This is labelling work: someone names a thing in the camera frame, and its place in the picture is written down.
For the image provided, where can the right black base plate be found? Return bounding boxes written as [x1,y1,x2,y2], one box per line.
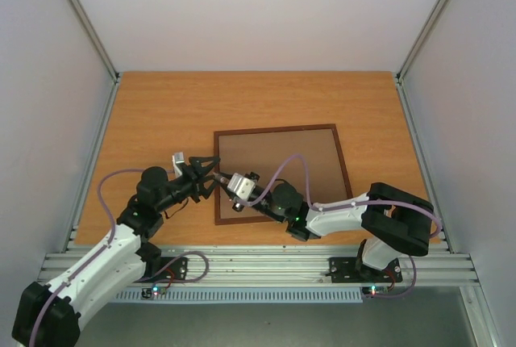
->
[326,257,403,283]

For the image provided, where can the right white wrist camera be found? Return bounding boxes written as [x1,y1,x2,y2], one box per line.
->
[227,173,257,202]

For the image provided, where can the right small circuit board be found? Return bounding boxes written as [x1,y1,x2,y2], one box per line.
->
[362,284,393,298]

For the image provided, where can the left aluminium corner post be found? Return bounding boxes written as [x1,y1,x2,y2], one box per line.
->
[44,0,121,84]

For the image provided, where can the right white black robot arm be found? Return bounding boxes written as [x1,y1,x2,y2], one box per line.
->
[227,178,443,280]

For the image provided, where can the right aluminium corner post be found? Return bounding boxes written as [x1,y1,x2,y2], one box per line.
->
[394,0,473,84]

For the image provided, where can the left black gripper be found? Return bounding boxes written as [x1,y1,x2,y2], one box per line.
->
[157,157,221,213]

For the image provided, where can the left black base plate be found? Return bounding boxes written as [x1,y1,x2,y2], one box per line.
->
[137,257,189,283]

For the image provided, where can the left small circuit board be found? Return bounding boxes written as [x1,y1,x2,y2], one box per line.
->
[140,286,167,300]

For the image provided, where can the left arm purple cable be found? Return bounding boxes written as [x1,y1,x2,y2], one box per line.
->
[27,168,210,347]

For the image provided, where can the small circuit board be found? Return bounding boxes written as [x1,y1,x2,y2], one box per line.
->
[140,286,167,300]
[362,284,393,298]

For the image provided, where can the aluminium corner post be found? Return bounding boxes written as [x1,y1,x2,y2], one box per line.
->
[394,0,473,84]
[44,0,121,84]

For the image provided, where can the grey slotted cable duct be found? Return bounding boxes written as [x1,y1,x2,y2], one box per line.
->
[112,286,363,305]

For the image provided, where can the aluminium rail front beam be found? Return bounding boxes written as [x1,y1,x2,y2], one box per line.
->
[40,245,481,286]

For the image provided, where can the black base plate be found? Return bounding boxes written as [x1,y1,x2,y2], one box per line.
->
[326,257,403,283]
[137,257,189,283]

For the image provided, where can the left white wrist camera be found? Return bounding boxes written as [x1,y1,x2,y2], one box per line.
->
[172,152,185,178]

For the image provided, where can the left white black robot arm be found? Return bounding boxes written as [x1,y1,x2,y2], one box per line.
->
[11,153,220,346]

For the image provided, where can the brown wooden picture frame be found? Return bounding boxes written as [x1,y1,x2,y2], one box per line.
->
[214,124,353,203]

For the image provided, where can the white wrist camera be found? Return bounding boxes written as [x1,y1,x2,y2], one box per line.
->
[227,173,257,202]
[172,152,185,178]

